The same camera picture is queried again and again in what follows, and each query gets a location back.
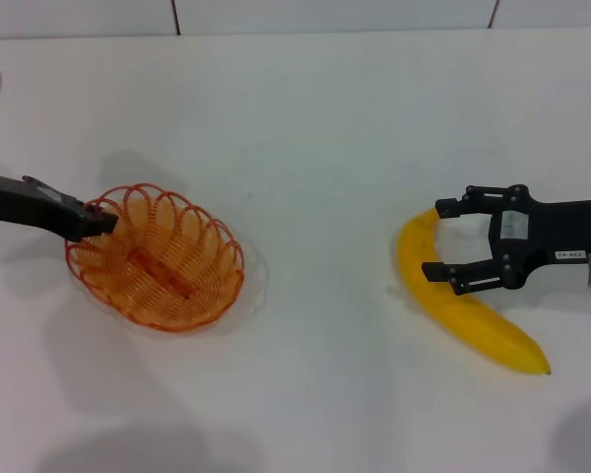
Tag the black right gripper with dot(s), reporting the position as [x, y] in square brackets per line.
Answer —
[556, 231]

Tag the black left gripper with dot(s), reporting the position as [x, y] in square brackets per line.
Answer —
[24, 207]

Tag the orange plastic woven basket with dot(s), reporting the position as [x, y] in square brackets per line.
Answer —
[152, 271]

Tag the yellow banana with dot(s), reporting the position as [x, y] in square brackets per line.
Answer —
[473, 320]

